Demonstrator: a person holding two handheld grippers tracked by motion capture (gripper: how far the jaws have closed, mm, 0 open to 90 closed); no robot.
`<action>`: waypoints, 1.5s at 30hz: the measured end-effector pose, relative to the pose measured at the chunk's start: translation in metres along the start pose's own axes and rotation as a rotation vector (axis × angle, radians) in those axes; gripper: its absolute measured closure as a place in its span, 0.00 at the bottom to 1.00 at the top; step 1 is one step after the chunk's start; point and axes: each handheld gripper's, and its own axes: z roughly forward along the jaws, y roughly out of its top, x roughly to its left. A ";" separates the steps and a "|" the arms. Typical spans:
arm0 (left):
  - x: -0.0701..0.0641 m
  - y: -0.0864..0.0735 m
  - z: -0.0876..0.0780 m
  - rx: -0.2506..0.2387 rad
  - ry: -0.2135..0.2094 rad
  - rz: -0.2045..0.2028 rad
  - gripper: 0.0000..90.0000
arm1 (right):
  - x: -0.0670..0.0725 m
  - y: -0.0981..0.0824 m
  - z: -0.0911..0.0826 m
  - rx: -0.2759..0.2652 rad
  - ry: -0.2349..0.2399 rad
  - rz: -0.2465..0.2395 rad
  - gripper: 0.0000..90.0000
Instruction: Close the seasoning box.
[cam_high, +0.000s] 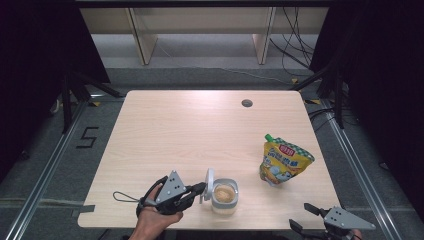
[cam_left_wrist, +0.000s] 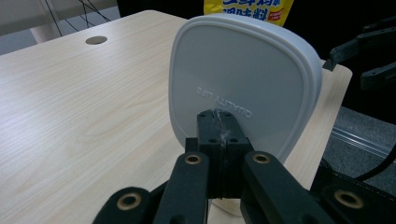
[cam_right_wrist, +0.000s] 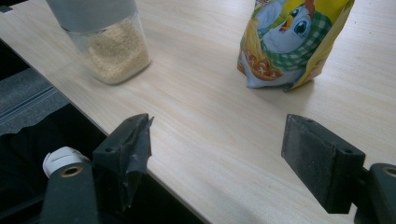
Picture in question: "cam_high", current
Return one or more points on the black tripod stand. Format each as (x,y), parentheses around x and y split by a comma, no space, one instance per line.
(339,100)
(66,100)

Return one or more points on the yellow spout pouch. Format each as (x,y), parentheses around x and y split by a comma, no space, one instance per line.
(283,163)

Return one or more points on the grey tape strip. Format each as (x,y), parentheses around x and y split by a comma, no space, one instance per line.
(85,209)

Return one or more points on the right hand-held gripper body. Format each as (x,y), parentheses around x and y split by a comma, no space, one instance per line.
(346,220)

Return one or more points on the black curtain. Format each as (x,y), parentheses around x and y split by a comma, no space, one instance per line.
(33,66)
(383,83)

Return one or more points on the person's right hand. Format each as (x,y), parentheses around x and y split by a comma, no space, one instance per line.
(356,235)

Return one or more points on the aluminium floor rail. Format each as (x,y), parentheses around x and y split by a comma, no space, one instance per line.
(50,166)
(353,160)

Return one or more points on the clear jar with white lid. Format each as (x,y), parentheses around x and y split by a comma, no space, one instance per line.
(224,193)

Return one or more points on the person's left hand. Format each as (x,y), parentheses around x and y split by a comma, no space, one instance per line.
(156,220)

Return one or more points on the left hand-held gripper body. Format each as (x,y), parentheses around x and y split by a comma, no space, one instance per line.
(171,188)

